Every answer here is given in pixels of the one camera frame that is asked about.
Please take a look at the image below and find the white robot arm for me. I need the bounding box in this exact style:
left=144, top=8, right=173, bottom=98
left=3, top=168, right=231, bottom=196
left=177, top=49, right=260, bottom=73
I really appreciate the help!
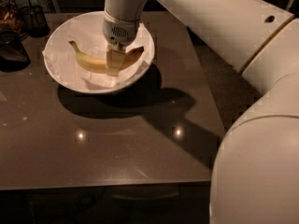
left=104, top=0, right=299, bottom=224

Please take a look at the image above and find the black mesh pen cup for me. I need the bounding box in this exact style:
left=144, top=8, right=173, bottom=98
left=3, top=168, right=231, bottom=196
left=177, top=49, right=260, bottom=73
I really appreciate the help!
left=20, top=6, right=50, bottom=37

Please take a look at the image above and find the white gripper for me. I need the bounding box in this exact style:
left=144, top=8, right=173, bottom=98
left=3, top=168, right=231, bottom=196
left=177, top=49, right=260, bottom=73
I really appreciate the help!
left=102, top=10, right=140, bottom=77

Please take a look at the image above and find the white bowl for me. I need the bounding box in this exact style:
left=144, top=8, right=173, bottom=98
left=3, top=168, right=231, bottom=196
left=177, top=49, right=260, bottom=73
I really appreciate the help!
left=43, top=10, right=156, bottom=95

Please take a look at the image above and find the yellow banana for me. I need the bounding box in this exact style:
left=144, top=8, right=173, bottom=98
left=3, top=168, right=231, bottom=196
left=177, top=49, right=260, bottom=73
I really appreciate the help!
left=69, top=41, right=144, bottom=75

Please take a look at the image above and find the white paper liner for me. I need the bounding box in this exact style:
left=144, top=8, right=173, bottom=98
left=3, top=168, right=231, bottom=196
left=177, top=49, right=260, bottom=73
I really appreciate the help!
left=42, top=18, right=153, bottom=91

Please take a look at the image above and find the dark glass container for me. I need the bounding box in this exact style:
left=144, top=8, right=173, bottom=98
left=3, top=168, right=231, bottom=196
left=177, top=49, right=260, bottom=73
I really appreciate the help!
left=0, top=31, right=31, bottom=72

